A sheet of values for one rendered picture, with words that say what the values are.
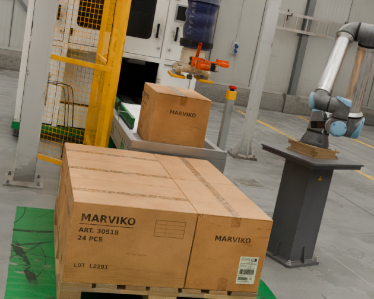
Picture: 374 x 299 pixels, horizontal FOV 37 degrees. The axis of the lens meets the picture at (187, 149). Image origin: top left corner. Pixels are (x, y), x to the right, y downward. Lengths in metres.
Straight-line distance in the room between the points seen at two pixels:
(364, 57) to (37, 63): 2.36
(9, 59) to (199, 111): 8.76
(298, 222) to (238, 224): 1.04
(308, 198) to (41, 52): 2.24
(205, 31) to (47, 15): 1.25
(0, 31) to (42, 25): 8.14
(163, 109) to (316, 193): 1.19
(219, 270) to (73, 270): 0.72
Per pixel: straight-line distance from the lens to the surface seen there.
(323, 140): 3.78
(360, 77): 3.65
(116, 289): 2.80
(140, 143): 3.86
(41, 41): 4.42
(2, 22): 12.53
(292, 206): 3.83
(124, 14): 4.51
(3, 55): 12.42
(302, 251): 3.94
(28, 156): 4.56
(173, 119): 3.96
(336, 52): 3.47
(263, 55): 7.04
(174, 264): 2.80
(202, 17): 3.84
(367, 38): 3.58
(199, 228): 2.76
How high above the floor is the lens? 1.36
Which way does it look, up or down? 11 degrees down
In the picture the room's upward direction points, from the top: 11 degrees clockwise
